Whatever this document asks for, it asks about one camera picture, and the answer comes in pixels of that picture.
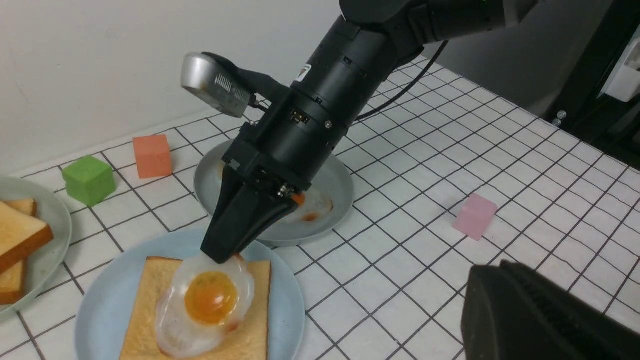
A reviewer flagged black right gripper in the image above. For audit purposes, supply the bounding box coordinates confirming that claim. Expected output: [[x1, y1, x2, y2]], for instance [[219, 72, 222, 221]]
[[201, 17, 397, 264]]

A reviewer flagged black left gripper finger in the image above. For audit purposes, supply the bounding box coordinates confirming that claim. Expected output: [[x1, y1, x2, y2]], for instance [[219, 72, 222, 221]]
[[461, 260, 640, 360]]

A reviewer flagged fried egg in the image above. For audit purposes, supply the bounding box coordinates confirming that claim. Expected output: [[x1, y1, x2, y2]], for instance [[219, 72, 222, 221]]
[[155, 253, 255, 359], [281, 187, 334, 224]]

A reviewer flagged toast slice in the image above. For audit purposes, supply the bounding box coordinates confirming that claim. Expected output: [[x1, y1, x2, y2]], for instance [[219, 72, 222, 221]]
[[0, 198, 38, 306], [0, 202, 54, 273], [119, 257, 271, 360]]

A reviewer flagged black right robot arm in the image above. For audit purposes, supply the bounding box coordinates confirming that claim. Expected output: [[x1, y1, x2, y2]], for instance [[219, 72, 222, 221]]
[[201, 0, 537, 264]]

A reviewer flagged pink cube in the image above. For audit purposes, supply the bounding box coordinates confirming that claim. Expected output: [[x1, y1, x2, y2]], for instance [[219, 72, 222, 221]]
[[452, 193, 498, 242]]

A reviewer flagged grey egg plate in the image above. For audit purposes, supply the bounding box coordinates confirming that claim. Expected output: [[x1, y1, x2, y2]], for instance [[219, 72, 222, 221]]
[[193, 140, 355, 248]]

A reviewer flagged orange cube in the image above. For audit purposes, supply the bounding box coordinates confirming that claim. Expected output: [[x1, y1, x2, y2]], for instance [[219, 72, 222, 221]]
[[132, 134, 173, 179]]

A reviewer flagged checkered white tablecloth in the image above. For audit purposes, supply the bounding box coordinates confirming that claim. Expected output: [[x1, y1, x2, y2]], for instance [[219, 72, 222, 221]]
[[1, 64, 639, 360]]

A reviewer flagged light blue center plate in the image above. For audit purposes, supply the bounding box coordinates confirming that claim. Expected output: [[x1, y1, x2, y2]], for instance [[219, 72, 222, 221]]
[[74, 228, 306, 360]]

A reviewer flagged green cube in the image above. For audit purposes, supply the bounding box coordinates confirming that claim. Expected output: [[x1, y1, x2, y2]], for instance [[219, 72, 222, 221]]
[[62, 155, 117, 208]]

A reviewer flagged light green bread plate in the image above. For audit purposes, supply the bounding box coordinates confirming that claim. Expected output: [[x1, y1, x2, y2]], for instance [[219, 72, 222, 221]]
[[1, 177, 73, 322]]

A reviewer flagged black background equipment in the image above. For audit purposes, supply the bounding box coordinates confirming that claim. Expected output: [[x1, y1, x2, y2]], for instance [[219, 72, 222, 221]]
[[542, 0, 640, 169]]

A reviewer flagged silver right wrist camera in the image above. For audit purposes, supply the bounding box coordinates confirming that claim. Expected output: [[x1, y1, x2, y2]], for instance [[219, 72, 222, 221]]
[[180, 51, 291, 119]]

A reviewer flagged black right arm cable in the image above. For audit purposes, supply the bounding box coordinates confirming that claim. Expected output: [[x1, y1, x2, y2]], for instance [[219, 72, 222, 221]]
[[356, 40, 451, 122]]

